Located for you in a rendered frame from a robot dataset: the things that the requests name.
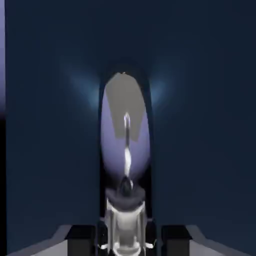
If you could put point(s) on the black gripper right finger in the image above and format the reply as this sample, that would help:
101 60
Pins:
176 240

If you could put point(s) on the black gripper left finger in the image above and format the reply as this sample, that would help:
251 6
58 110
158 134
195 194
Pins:
80 240

